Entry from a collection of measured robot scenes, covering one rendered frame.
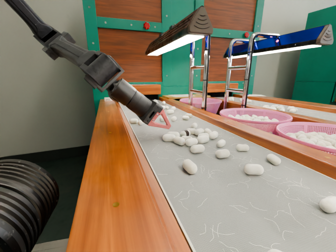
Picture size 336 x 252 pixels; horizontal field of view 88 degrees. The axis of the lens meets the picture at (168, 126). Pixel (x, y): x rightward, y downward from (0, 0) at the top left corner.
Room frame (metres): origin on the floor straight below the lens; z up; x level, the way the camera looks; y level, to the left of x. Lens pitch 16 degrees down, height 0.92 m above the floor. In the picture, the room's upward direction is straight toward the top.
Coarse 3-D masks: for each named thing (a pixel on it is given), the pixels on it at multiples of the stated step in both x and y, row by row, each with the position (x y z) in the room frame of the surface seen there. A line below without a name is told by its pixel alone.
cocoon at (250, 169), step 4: (248, 164) 0.29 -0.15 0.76; (252, 164) 0.29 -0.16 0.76; (256, 164) 0.29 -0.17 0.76; (244, 168) 0.29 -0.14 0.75; (248, 168) 0.29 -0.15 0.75; (252, 168) 0.29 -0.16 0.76; (256, 168) 0.28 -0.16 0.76; (260, 168) 0.28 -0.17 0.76; (248, 172) 0.28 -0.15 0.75; (252, 172) 0.28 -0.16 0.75; (256, 172) 0.28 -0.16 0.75; (260, 172) 0.28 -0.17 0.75
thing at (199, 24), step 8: (200, 8) 0.57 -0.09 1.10; (192, 16) 0.58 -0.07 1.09; (200, 16) 0.57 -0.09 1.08; (176, 24) 0.73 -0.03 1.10; (184, 24) 0.62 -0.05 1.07; (192, 24) 0.56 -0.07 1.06; (200, 24) 0.57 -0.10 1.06; (208, 24) 0.58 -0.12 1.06; (168, 32) 0.79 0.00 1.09; (176, 32) 0.66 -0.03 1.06; (184, 32) 0.59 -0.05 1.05; (192, 32) 0.57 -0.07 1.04; (200, 32) 0.57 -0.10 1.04; (208, 32) 0.58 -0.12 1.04; (160, 40) 0.85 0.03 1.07; (168, 40) 0.73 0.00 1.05; (152, 48) 0.96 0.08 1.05
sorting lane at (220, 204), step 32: (160, 128) 0.59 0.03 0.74; (160, 160) 0.35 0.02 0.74; (192, 160) 0.35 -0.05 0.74; (224, 160) 0.35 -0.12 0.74; (256, 160) 0.35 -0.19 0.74; (288, 160) 0.35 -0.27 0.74; (192, 192) 0.24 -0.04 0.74; (224, 192) 0.24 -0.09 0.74; (256, 192) 0.24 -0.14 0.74; (288, 192) 0.24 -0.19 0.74; (320, 192) 0.24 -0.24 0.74; (192, 224) 0.18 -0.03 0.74; (224, 224) 0.18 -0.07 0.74; (256, 224) 0.18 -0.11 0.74; (288, 224) 0.18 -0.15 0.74; (320, 224) 0.18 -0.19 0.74
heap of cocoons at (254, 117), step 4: (232, 116) 0.75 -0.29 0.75; (236, 116) 0.76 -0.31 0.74; (240, 116) 0.75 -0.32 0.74; (244, 116) 0.77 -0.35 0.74; (248, 116) 0.76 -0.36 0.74; (252, 116) 0.77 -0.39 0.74; (256, 116) 0.78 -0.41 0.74; (260, 116) 0.75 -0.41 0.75; (264, 116) 0.76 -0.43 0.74; (256, 120) 0.69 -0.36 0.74; (260, 120) 0.69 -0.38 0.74; (264, 120) 0.69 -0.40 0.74; (268, 120) 0.72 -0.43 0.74; (272, 120) 0.69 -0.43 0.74; (276, 120) 0.70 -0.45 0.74; (252, 124) 0.64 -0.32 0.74; (264, 124) 0.66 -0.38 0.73; (260, 128) 0.59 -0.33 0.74
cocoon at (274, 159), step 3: (267, 156) 0.34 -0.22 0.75; (270, 156) 0.34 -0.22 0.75; (273, 156) 0.33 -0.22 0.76; (276, 156) 0.33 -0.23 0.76; (267, 159) 0.34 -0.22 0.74; (270, 159) 0.33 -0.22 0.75; (273, 159) 0.33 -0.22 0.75; (276, 159) 0.32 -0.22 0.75; (279, 159) 0.32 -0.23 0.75; (273, 162) 0.32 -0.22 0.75; (276, 162) 0.32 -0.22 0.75; (279, 162) 0.32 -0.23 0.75
